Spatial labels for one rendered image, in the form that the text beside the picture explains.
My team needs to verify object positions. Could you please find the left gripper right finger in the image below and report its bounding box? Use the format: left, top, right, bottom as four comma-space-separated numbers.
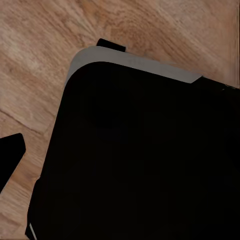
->
224, 133, 240, 173

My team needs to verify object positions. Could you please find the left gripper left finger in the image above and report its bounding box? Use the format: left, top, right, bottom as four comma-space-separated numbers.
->
0, 133, 26, 193

